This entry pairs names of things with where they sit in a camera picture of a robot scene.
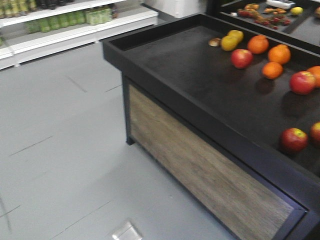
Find red apple near oranges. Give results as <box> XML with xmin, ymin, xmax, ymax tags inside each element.
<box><xmin>230</xmin><ymin>49</ymin><xmax>254</xmax><ymax>69</ymax></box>

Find red apple front right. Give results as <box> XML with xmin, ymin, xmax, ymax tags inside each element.
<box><xmin>309</xmin><ymin>121</ymin><xmax>320</xmax><ymax>149</ymax></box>

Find silver floor outlet plate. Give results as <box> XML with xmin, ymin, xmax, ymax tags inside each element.
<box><xmin>111</xmin><ymin>221</ymin><xmax>143</xmax><ymax>240</ymax></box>

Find red apple front left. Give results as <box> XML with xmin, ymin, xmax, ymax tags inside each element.
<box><xmin>279</xmin><ymin>127</ymin><xmax>309</xmax><ymax>154</ymax></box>

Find red apple middle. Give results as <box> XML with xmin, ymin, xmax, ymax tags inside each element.
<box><xmin>289</xmin><ymin>71</ymin><xmax>316</xmax><ymax>95</ymax></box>

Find white store shelving unit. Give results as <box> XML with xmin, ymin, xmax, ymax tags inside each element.
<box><xmin>0</xmin><ymin>0</ymin><xmax>158</xmax><ymax>69</ymax></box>

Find black wooden produce stand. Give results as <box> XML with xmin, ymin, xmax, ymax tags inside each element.
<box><xmin>102</xmin><ymin>14</ymin><xmax>320</xmax><ymax>240</ymax></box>

